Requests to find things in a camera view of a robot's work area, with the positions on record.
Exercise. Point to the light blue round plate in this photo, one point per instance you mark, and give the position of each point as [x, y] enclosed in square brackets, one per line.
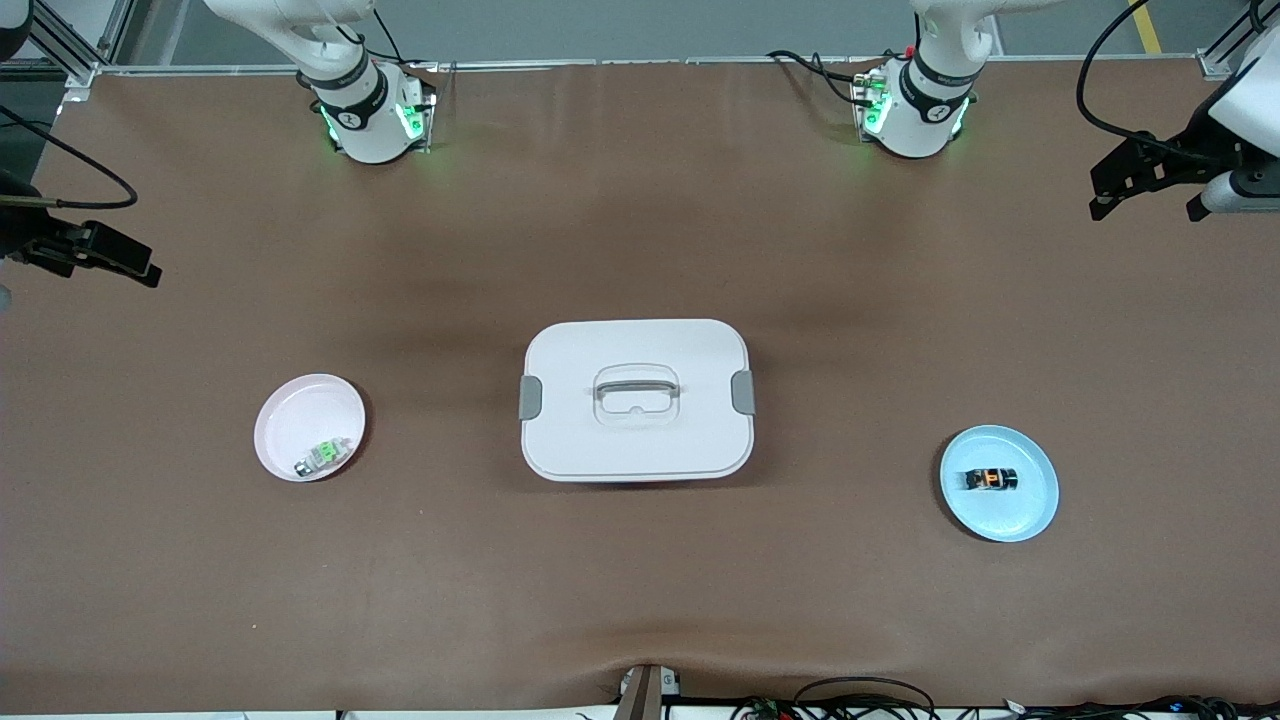
[1000, 515]

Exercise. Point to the grey camera stand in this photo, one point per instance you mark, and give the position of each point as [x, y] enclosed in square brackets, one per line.
[645, 695]

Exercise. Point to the yellow floor tape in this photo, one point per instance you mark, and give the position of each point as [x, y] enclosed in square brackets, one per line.
[1145, 25]

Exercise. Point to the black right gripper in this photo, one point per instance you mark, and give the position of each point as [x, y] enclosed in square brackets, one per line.
[18, 232]

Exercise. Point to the orange and black switch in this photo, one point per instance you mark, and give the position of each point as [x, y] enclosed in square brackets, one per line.
[992, 479]

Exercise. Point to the green and silver switch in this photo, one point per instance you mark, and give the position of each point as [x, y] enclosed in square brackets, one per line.
[322, 457]

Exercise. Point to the brown table mat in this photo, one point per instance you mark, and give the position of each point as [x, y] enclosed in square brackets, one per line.
[640, 580]

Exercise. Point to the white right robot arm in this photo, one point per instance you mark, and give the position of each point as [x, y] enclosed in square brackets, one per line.
[365, 120]

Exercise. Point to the white lidded box grey latches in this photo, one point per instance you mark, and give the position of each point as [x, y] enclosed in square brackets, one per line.
[640, 450]

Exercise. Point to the pink round plate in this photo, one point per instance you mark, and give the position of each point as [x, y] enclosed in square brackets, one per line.
[295, 420]

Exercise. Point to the metal table edge rail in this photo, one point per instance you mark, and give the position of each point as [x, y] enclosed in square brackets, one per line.
[600, 63]

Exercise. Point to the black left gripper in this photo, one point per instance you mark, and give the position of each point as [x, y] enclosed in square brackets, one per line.
[1199, 147]

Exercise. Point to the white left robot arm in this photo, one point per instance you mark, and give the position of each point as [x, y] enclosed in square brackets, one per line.
[920, 120]

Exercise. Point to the aluminium frame post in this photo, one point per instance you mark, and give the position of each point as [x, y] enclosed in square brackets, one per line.
[80, 55]
[1215, 65]

